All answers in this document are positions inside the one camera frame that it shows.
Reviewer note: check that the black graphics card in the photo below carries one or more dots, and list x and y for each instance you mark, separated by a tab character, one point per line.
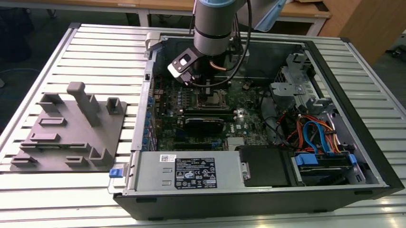
203	127

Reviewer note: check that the black PC case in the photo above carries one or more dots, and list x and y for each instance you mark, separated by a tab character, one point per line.
221	206

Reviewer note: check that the blue disk carrier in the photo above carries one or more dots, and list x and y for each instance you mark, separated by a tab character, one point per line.
305	159

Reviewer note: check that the wooden cabinet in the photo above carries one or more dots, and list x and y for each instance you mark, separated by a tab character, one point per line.
374	23

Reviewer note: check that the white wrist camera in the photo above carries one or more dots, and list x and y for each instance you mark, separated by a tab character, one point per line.
183	63

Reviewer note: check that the blue case latch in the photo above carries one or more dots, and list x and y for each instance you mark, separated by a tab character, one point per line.
114	173

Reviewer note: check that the silver chipset heatsink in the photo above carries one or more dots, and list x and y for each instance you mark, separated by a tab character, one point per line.
236	141

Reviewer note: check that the silver coin battery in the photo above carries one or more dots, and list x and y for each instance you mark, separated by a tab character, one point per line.
245	85

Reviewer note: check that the gray parts rack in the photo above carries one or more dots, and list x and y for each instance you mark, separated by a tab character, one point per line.
78	142

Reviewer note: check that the wooden desk white frame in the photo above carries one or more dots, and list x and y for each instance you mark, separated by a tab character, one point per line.
94	2
304	12

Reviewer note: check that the silver power supply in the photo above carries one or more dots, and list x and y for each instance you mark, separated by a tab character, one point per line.
152	171

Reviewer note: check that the black RAM slot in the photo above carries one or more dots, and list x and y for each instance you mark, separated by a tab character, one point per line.
208	112
208	115
208	109
229	117

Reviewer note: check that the CPU socket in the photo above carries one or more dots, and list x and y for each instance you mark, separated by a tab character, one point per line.
221	107

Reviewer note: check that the black plastic shroud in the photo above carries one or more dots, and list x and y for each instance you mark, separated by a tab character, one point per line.
265	166

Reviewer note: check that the green motherboard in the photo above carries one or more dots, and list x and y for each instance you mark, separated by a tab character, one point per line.
253	118

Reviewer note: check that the silver drive cage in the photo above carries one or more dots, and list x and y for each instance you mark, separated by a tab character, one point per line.
280	89

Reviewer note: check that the silver CPU green edge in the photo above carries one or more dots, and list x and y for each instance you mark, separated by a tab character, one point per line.
219	99

